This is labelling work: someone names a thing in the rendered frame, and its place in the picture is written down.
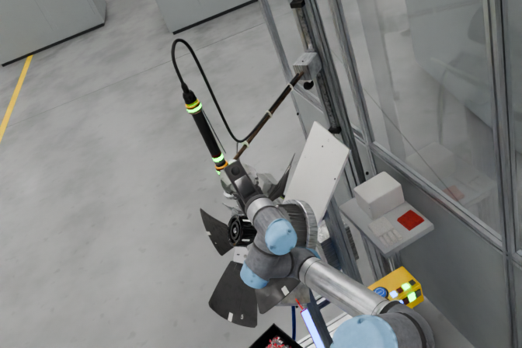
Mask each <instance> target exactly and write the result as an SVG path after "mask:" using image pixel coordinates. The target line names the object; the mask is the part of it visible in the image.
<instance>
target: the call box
mask: <svg viewBox="0 0 522 348"><path fill-rule="evenodd" d="M410 280H414V281H415V282H416V284H414V285H412V286H411V285H410V284H409V281H410ZM404 284H408V285H409V286H410V288H408V289H407V290H405V289H404V288H403V287H402V285H404ZM378 287H383V288H384V289H385V290H386V296H385V298H386V297H387V298H388V299H389V300H390V301H393V300H396V301H401V300H402V299H403V298H406V297H408V296H409V295H410V294H411V293H414V292H415V291H417V290H418V289H420V290H421V294H422V295H421V296H419V297H418V298H416V299H415V300H413V301H411V302H409V303H408V304H407V305H406V306H408V307H410V308H413V307H415V306H416V305H418V304H419V303H421V302H422V301H424V298H423V292H422V288H421V285H420V283H419V282H418V281H417V280H416V279H415V278H414V277H413V276H412V275H411V274H410V273H409V272H408V271H407V270H406V269H405V268H404V267H403V266H401V267H399V268H398V269H397V270H395V271H393V272H391V273H390V274H389V275H387V276H385V277H383V278H381V279H380V280H379V281H377V282H375V283H374V284H372V285H370V286H369V287H368V288H369V289H370V290H372V291H374V290H375V289H376V288H378ZM399 287H401V288H402V289H403V290H404V291H403V292H402V293H401V294H399V293H398V291H397V290H396V289H398V288H399ZM392 291H395V292H396V293H397V294H398V295H397V296H395V297H392V296H391V295H390V293H391V292H392Z"/></svg>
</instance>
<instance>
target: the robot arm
mask: <svg viewBox="0 0 522 348"><path fill-rule="evenodd" d="M258 179H259V178H258V175H257V172H256V170H255V169H254V168H253V167H252V166H250V165H247V164H245V163H244V162H240V161H239V160H236V161H234V162H233V163H231V164H230V165H227V166H226V167H224V169H222V170H221V171H220V180H221V185H222V187H223V189H224V191H225V192H226V193H227V194H230V195H232V194H233V195H234V197H237V198H236V199H237V200H236V202H237V204H238V206H239V207H240V209H241V210H242V212H243V214H244V215H245V216H246V215H247V217H248V219H249V220H250V221H251V223H252V225H253V226H254V227H255V229H256V230H257V234H256V237H255V239H254V241H253V243H252V246H251V248H250V250H249V253H248V255H247V256H246V259H245V260H244V264H243V266H242V270H241V272H240V276H241V278H242V280H243V281H244V283H245V284H247V285H248V286H250V287H253V288H256V289H261V288H264V287H265V286H266V285H267V283H269V281H270V278H281V277H293V278H295V279H297V280H299V281H300V282H302V283H303V284H305V285H306V286H307V287H309V288H311V289H312V290H313V291H315V292H316V293H318V294H320V295H321V296H323V297H324V298H325V299H326V300H328V301H330V302H331V303H333V304H334V305H335V306H337V307H338V308H340V309H342V310H343V311H344V312H345V313H347V314H348V315H350V316H352V318H350V319H347V320H346V321H345V322H343V323H342V324H340V325H339V327H338V328H337V329H336V331H335V332H334V334H333V337H332V340H333V343H332V344H331V346H330V348H434V346H435V344H434V336H433V331H432V329H431V328H430V325H429V324H428V322H427V321H426V319H425V318H424V317H422V316H421V315H420V314H419V313H417V312H416V311H414V310H412V309H411V308H410V307H408V306H406V305H405V304H403V303H402V302H400V301H396V300H393V301H389V300H387V299H385V298H383V297H382V296H381V295H379V294H377V293H375V292H373V291H372V290H370V289H369V288H367V287H365V286H364V285H362V284H360V283H358V282H357V281H355V280H354V279H352V278H350V277H348V276H347V275H346V274H344V273H342V272H340V271H338V270H337V269H335V268H334V267H332V266H330V265H329V264H327V263H325V262H323V261H322V260H321V259H320V256H319V255H318V253H317V252H316V251H315V250H314V249H308V248H305V247H300V248H294V247H295V245H296V243H297V239H298V237H297V234H296V232H295V230H294V229H293V227H292V225H291V223H290V222H289V221H288V220H287V219H286V218H285V217H284V216H283V215H282V214H281V212H280V211H279V210H278V209H279V206H278V205H276V206H275V205H274V203H273V202H272V201H271V200H270V199H269V198H268V197H267V196H265V195H263V191H262V190H261V187H260V186H258V184H259V181H258ZM244 210H245V211H244Z"/></svg>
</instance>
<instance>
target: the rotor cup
mask: <svg viewBox="0 0 522 348"><path fill-rule="evenodd" d="M243 220H248V217H247V215H246V216H245V215H243V214H235V215H233V216H232V217H231V219H230V220H229V222H228V229H227V236H228V241H229V243H230V245H231V246H233V247H243V248H246V247H247V246H248V245H250V244H251V243H253V241H254V239H255V237H256V234H257V230H256V229H255V227H254V226H252V223H251V221H243ZM234 228H236V233H234ZM243 239H250V240H249V242H248V241H242V240H243Z"/></svg>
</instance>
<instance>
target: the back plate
mask: <svg viewBox="0 0 522 348"><path fill-rule="evenodd" d="M350 152H351V150H350V149H349V148H348V147H347V146H345V144H344V143H342V142H341V141H340V140H339V139H337V138H336V137H335V136H334V135H332V134H331V133H330V132H329V131H327V130H326V129H325V128H324V127H323V126H322V125H321V124H319V123H318V122H317V121H315V122H314V123H313V126H312V128H311V132H310V134H309V136H308V139H307V142H306V144H305V147H304V150H303V152H302V154H301V157H300V160H299V162H298V166H297V168H296V170H295V172H294V176H293V178H292V180H291V184H290V185H289V188H288V191H287V194H286V196H285V198H284V202H285V201H286V200H303V201H305V202H306V203H308V204H309V205H310V207H311V208H312V210H313V211H314V213H315V217H316V221H317V226H318V228H319V226H320V224H321V222H322V219H323V217H324V215H325V212H326V209H327V207H328V205H329V202H330V200H331V198H332V195H333V193H334V191H335V188H336V185H337V183H338V182H339V178H340V176H341V174H342V172H343V169H344V167H345V164H346V162H347V159H348V158H349V155H350Z"/></svg>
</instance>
